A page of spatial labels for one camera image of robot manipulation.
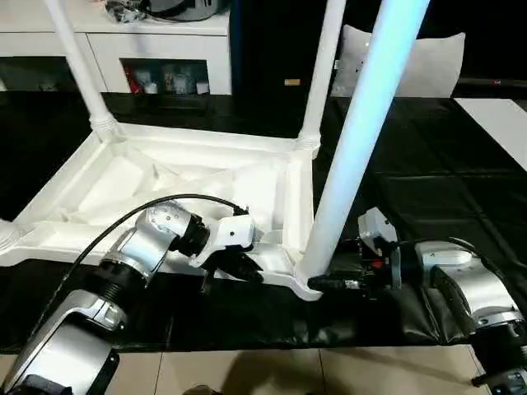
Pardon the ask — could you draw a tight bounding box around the black work mat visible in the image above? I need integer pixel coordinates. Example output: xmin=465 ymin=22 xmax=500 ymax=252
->
xmin=0 ymin=89 xmax=527 ymax=355

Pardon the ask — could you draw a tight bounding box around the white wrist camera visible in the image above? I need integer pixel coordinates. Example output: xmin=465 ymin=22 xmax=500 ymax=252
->
xmin=188 ymin=209 xmax=258 ymax=269
xmin=356 ymin=206 xmax=401 ymax=251

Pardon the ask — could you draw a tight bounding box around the white flat sheet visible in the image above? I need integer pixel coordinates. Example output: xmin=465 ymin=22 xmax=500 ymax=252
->
xmin=453 ymin=97 xmax=527 ymax=153

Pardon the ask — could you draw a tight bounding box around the white cabinet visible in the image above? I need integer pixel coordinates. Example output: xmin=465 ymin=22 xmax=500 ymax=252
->
xmin=0 ymin=0 xmax=233 ymax=95

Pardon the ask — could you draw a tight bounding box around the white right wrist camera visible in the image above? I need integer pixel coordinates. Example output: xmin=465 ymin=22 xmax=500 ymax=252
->
xmin=356 ymin=206 xmax=401 ymax=251

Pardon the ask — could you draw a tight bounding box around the grey cushion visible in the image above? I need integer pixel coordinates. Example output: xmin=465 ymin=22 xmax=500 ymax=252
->
xmin=329 ymin=25 xmax=467 ymax=100

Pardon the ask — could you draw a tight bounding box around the white plastic table top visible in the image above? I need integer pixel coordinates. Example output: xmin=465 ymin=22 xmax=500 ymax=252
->
xmin=0 ymin=115 xmax=324 ymax=302

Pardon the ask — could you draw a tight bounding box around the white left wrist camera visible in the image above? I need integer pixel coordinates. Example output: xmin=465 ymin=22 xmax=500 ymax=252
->
xmin=188 ymin=209 xmax=258 ymax=269

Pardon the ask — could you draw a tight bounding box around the dark grey bag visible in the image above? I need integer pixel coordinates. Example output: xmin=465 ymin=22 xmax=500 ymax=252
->
xmin=103 ymin=0 xmax=231 ymax=22

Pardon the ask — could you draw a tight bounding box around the black stand leg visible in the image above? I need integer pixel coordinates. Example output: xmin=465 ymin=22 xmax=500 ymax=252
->
xmin=473 ymin=367 xmax=527 ymax=388

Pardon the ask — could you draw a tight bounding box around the white plastic table leg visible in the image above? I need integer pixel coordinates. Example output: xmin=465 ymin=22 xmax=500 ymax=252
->
xmin=0 ymin=217 xmax=21 ymax=253
xmin=44 ymin=0 xmax=123 ymax=142
xmin=296 ymin=0 xmax=348 ymax=151
xmin=295 ymin=0 xmax=432 ymax=286

